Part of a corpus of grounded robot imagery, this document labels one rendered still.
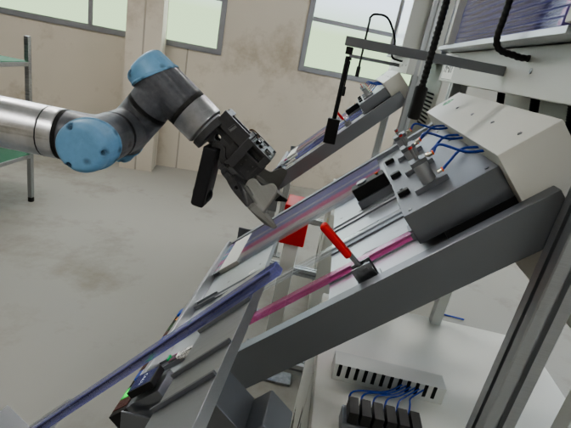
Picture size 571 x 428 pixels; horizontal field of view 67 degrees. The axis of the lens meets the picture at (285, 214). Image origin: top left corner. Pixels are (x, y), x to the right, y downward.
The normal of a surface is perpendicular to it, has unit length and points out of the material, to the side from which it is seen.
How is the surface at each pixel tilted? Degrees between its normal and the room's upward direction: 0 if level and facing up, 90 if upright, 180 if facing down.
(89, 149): 90
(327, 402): 0
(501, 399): 90
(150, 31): 90
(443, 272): 90
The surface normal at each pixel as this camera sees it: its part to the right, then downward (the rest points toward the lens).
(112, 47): 0.08, 0.36
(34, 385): 0.18, -0.92
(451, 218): -0.13, 0.33
